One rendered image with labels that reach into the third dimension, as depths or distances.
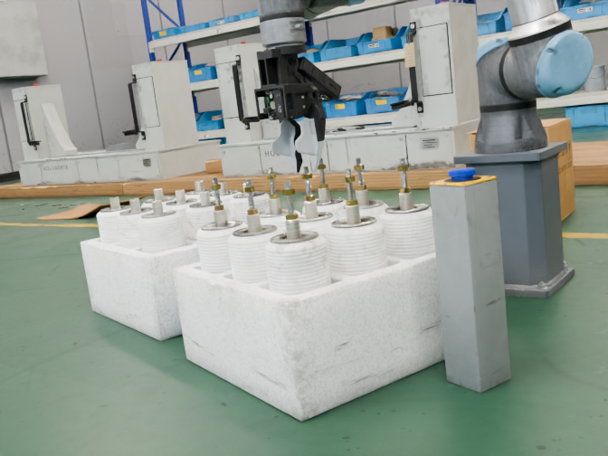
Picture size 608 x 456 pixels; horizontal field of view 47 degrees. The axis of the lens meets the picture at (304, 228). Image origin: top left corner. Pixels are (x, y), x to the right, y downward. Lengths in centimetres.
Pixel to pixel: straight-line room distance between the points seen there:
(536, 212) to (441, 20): 186
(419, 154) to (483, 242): 223
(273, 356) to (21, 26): 713
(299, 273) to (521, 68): 63
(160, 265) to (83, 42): 727
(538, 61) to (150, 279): 86
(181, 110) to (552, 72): 341
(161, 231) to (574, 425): 90
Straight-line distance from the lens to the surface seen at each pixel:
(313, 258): 103
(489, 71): 150
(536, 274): 152
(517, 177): 148
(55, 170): 527
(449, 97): 323
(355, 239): 109
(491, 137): 150
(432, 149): 321
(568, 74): 139
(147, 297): 149
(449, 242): 104
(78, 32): 863
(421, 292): 114
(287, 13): 117
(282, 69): 116
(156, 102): 442
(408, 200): 119
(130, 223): 160
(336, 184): 342
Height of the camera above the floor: 46
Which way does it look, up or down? 10 degrees down
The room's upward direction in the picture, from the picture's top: 7 degrees counter-clockwise
